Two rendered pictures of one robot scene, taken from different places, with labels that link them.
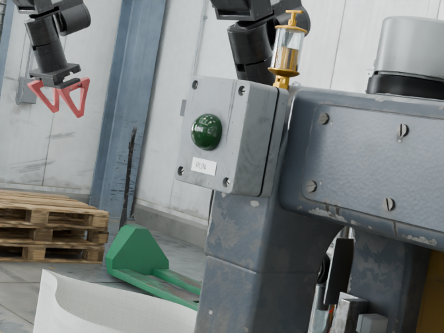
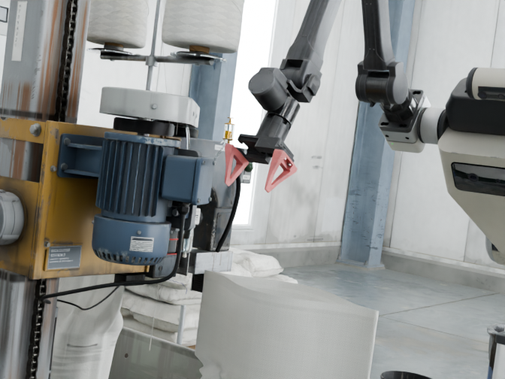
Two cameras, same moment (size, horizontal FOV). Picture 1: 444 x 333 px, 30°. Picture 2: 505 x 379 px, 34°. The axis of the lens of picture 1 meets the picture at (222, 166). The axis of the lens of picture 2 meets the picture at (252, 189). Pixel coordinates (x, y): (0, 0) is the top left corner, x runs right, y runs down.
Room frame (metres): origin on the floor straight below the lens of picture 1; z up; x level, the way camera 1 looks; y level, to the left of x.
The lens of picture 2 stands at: (2.80, -0.38, 1.34)
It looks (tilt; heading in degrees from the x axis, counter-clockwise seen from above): 3 degrees down; 169
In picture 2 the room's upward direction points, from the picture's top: 7 degrees clockwise
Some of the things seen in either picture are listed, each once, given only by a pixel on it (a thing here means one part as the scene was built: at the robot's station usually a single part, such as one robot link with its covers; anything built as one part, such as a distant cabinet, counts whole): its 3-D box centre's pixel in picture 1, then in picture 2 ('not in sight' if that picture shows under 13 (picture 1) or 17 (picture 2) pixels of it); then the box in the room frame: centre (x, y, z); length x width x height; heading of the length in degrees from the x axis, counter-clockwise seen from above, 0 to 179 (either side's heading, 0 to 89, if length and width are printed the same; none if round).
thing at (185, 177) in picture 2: not in sight; (188, 185); (1.19, -0.18, 1.25); 0.10 x 0.08 x 0.12; 157
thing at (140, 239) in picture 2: not in sight; (135, 198); (1.15, -0.28, 1.21); 0.15 x 0.15 x 0.25
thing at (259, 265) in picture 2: not in sight; (228, 259); (-2.64, 0.62, 0.56); 0.67 x 0.43 x 0.15; 42
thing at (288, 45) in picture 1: (287, 50); (228, 131); (0.74, -0.04, 1.37); 0.03 x 0.02 x 0.03; 42
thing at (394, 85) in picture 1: (414, 96); (179, 132); (0.78, -0.17, 1.35); 0.09 x 0.09 x 0.03
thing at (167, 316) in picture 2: not in sight; (189, 310); (-2.05, 0.31, 0.32); 0.66 x 0.43 x 0.15; 134
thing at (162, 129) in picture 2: not in sight; (143, 128); (1.15, -0.28, 1.35); 0.12 x 0.12 x 0.04
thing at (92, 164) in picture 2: not in sight; (96, 159); (1.12, -0.36, 1.27); 0.12 x 0.09 x 0.09; 132
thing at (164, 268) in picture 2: not in sight; (156, 264); (0.88, -0.19, 1.04); 0.08 x 0.06 x 0.05; 132
